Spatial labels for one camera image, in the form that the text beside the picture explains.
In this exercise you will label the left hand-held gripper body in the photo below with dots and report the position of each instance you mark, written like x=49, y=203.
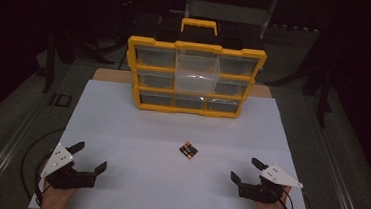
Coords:
x=67, y=175

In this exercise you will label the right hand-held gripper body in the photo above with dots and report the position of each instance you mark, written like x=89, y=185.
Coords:
x=263, y=190

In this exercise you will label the pack of black batteries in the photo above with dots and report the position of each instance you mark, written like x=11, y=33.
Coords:
x=189, y=150

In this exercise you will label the clear plastic drawer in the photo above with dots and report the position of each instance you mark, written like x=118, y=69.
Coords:
x=197, y=70

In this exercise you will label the person's left hand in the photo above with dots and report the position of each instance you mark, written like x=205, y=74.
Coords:
x=56, y=198

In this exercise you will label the black stand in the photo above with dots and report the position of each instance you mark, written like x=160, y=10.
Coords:
x=323, y=95
x=51, y=64

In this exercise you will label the yellow black drawer organizer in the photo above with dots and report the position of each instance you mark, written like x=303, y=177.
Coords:
x=149, y=73

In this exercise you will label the grey metal frame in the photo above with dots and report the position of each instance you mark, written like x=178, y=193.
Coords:
x=227, y=11

